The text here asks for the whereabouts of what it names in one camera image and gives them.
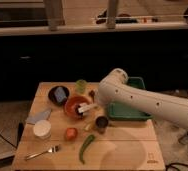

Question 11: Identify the dark red grape bunch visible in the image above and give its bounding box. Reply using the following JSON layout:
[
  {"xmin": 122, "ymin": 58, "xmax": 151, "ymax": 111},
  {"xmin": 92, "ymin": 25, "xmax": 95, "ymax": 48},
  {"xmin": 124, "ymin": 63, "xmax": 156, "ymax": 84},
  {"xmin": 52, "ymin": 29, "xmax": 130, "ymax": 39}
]
[{"xmin": 88, "ymin": 90, "xmax": 95, "ymax": 102}]

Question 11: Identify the dark bowl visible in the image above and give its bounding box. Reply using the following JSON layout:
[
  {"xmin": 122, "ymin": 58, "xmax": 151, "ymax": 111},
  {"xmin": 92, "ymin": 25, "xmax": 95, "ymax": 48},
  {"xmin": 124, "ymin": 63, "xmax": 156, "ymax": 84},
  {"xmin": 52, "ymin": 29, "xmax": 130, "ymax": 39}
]
[{"xmin": 48, "ymin": 86, "xmax": 69, "ymax": 106}]

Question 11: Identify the white cylindrical container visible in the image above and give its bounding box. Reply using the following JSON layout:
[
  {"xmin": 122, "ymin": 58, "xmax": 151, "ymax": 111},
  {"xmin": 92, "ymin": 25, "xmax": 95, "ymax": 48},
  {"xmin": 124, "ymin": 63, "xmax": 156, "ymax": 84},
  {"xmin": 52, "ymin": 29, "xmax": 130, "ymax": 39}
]
[{"xmin": 33, "ymin": 120, "xmax": 51, "ymax": 139}]

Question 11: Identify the green chili pepper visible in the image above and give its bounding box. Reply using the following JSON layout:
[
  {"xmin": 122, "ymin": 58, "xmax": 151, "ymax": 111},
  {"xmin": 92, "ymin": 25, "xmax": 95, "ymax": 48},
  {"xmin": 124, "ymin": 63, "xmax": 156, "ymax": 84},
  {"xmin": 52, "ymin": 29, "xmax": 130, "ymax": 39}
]
[{"xmin": 79, "ymin": 134, "xmax": 95, "ymax": 164}]

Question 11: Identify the green translucent cup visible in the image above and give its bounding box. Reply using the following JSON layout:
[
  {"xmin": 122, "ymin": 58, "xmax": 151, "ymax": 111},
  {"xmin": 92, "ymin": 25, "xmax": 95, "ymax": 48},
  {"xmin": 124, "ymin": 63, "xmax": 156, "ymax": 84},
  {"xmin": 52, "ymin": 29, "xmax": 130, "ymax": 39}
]
[{"xmin": 75, "ymin": 79, "xmax": 87, "ymax": 94}]

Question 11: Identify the red bowl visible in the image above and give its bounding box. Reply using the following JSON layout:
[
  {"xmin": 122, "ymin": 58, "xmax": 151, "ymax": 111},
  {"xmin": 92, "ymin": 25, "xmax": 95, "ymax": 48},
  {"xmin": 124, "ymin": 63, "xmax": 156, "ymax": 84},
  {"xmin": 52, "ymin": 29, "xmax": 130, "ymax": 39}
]
[{"xmin": 64, "ymin": 96, "xmax": 89, "ymax": 119}]

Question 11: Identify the yellow banana piece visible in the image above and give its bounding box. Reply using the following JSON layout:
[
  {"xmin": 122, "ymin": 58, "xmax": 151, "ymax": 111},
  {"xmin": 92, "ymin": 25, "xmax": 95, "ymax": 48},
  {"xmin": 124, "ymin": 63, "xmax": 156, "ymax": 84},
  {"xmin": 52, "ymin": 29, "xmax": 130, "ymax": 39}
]
[{"xmin": 84, "ymin": 122, "xmax": 95, "ymax": 132}]

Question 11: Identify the orange tomato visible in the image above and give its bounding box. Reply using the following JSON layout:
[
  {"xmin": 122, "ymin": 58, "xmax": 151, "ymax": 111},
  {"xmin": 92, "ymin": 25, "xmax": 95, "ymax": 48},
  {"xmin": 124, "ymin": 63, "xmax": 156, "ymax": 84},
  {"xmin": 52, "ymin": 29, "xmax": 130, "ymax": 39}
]
[{"xmin": 64, "ymin": 127, "xmax": 78, "ymax": 141}]

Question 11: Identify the blue grey cloth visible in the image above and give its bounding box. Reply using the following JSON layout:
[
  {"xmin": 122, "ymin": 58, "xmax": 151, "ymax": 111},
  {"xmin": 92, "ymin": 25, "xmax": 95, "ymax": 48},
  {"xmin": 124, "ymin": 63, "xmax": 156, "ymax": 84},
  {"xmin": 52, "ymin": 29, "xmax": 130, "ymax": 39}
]
[{"xmin": 26, "ymin": 108, "xmax": 52, "ymax": 124}]

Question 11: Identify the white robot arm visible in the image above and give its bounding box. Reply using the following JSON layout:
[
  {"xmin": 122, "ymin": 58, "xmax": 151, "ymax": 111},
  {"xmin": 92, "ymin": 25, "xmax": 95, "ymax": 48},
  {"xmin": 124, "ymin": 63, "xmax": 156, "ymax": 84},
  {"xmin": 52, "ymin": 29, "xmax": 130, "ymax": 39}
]
[{"xmin": 95, "ymin": 68, "xmax": 188, "ymax": 131}]

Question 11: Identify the metal measuring cup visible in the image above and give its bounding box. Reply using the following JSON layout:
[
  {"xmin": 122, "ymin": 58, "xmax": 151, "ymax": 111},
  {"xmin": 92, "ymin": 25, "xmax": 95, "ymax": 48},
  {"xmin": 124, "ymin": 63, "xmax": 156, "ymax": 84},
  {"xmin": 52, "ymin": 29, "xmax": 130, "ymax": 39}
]
[{"xmin": 95, "ymin": 116, "xmax": 109, "ymax": 134}]

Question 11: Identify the silver fork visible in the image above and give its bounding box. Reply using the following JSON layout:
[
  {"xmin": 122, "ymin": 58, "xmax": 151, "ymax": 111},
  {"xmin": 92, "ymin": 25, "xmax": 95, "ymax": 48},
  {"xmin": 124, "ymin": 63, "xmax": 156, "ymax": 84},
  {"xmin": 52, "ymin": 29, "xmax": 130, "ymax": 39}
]
[{"xmin": 24, "ymin": 145, "xmax": 61, "ymax": 161}]

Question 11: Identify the blue sponge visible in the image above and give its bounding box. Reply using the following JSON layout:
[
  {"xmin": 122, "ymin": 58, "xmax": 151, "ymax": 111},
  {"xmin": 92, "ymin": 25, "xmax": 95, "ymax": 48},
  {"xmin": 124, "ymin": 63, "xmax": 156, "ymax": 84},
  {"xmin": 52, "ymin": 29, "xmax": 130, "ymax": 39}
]
[{"xmin": 54, "ymin": 87, "xmax": 67, "ymax": 103}]

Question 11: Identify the black cable left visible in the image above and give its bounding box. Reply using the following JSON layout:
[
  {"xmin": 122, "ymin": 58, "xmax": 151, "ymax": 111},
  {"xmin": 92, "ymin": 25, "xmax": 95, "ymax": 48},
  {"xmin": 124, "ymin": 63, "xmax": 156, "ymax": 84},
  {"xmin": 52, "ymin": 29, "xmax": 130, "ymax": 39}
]
[{"xmin": 0, "ymin": 119, "xmax": 19, "ymax": 149}]

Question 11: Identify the green plastic tray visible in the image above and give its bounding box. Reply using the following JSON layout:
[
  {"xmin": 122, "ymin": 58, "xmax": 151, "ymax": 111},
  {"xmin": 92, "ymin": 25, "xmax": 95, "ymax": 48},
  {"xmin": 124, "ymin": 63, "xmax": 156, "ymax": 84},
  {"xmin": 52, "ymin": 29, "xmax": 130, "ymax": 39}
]
[{"xmin": 107, "ymin": 77, "xmax": 152, "ymax": 121}]

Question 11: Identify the white dish brush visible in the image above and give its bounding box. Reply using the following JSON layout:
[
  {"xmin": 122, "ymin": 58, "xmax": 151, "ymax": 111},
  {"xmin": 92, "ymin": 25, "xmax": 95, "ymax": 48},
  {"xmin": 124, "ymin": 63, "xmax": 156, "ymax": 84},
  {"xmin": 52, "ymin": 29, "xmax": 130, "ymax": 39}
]
[{"xmin": 75, "ymin": 103, "xmax": 97, "ymax": 116}]

